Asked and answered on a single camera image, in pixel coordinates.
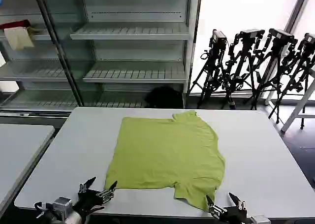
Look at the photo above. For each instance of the grey shelf unit with cloths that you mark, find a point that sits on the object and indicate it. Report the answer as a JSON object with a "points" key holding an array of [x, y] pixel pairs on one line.
{"points": [[37, 69]]}

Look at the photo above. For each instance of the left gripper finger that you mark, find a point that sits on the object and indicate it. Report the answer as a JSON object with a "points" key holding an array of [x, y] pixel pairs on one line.
{"points": [[85, 185], [107, 194]]}

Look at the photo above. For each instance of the green t-shirt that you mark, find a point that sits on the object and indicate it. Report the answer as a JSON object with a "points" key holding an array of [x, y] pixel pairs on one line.
{"points": [[167, 155]]}

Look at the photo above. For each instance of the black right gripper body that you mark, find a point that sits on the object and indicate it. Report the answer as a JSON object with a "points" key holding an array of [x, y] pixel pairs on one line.
{"points": [[232, 216]]}

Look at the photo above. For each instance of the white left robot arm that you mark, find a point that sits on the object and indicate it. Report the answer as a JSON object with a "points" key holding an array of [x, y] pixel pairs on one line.
{"points": [[62, 209]]}

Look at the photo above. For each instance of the black bag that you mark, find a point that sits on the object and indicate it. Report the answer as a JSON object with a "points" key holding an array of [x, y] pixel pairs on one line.
{"points": [[163, 97]]}

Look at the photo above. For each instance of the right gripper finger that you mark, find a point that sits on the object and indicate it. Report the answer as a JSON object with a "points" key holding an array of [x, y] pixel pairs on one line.
{"points": [[214, 208], [238, 202]]}

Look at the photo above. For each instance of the white table frame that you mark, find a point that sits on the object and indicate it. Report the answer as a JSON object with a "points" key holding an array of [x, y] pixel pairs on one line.
{"points": [[299, 103]]}

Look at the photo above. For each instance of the empty grey metal shelf unit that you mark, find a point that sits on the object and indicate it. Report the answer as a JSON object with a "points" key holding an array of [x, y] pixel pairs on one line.
{"points": [[137, 49]]}

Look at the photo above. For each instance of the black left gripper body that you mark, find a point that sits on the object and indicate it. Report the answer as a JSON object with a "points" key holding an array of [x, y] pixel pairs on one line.
{"points": [[87, 201]]}

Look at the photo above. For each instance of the grey side table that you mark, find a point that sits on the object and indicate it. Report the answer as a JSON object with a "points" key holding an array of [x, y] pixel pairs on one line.
{"points": [[19, 147]]}

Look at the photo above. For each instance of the black tripod with camera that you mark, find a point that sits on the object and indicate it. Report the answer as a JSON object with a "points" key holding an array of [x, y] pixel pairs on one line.
{"points": [[248, 40], [279, 40], [216, 51], [307, 44]]}

